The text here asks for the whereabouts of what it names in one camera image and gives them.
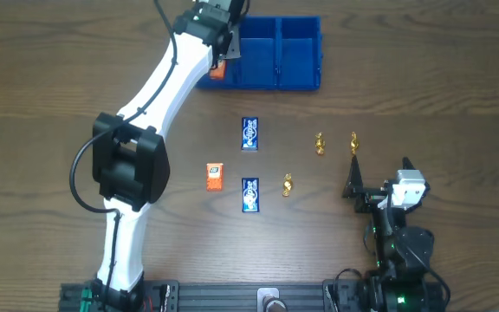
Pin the blue candy pack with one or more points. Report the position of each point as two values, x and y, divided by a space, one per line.
249 133
250 195

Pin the blue tray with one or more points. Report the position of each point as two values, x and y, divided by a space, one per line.
297 60

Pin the gold candy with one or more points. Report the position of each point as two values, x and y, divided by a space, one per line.
287 185
320 144
354 143

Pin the orange candy box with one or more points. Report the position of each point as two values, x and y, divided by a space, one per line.
215 177
218 71

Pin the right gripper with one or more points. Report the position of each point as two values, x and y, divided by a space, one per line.
371 200

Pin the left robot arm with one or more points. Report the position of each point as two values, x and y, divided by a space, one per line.
184 82

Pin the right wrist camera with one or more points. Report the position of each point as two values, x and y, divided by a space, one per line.
407 188

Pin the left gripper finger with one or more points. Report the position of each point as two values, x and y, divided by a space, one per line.
234 47

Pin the mounting rail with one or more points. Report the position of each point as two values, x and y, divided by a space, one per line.
223 297

